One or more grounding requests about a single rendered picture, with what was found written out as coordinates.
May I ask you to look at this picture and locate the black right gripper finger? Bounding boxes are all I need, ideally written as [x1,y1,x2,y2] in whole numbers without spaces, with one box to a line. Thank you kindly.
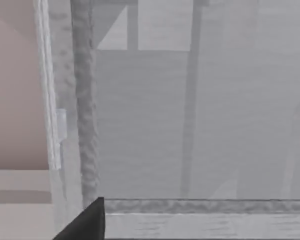
[51,196,107,240]

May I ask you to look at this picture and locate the grey cabinet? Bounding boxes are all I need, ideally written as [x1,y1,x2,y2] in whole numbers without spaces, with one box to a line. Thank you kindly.
[32,0,300,240]

